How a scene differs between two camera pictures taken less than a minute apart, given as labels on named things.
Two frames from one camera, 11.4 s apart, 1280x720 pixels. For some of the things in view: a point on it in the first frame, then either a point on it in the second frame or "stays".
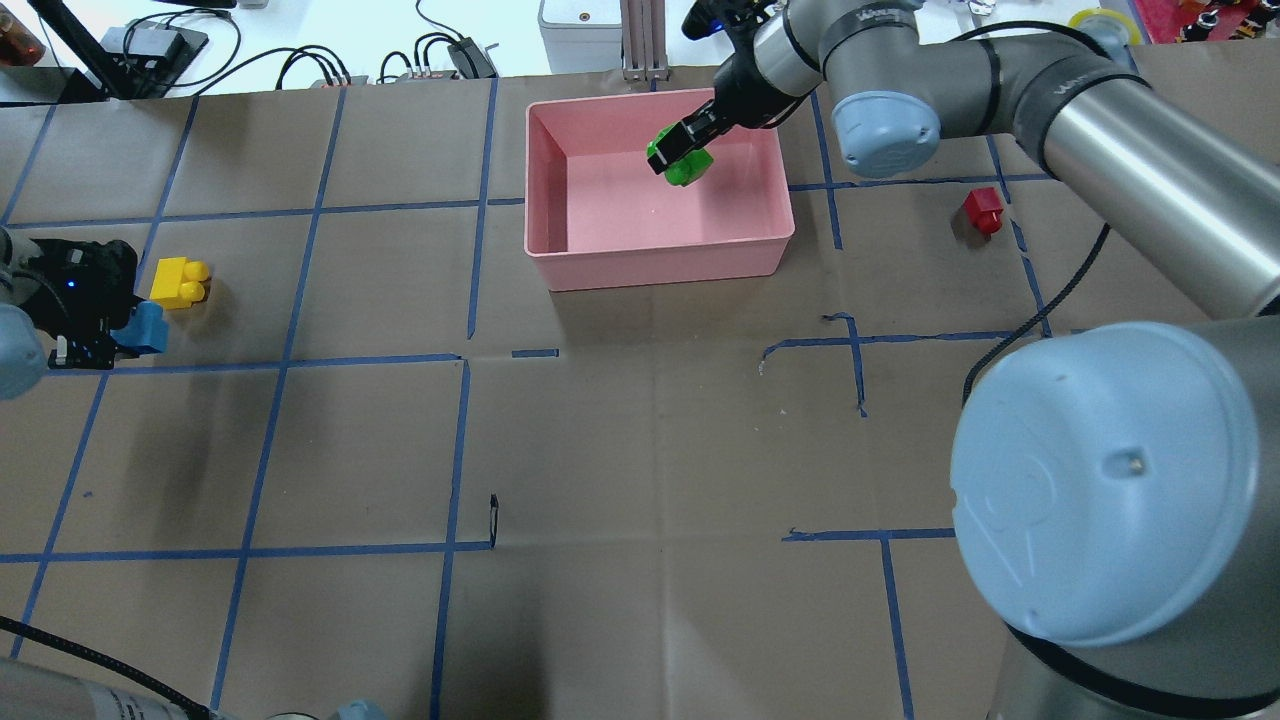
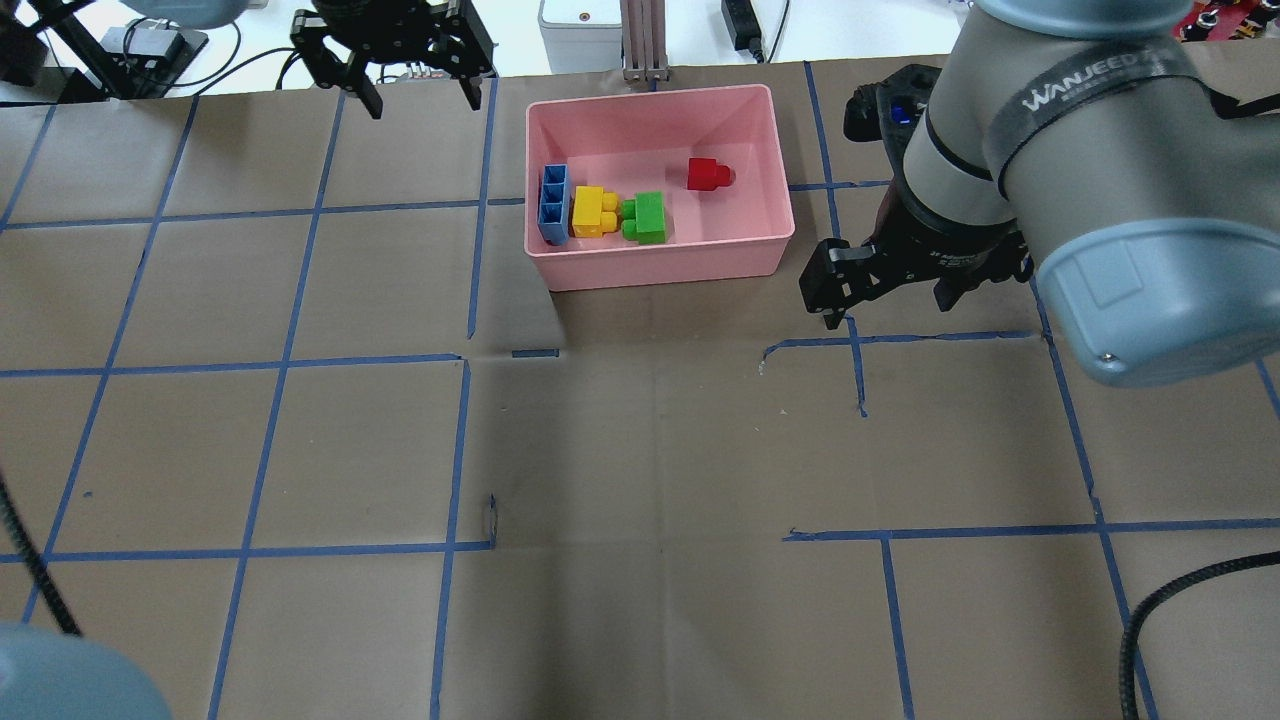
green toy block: (688, 170) to (643, 218)
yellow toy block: (179, 282) to (595, 212)
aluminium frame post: (643, 40) stays
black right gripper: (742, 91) to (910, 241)
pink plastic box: (595, 216) stays
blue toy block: (146, 329) to (553, 221)
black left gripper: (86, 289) to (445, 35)
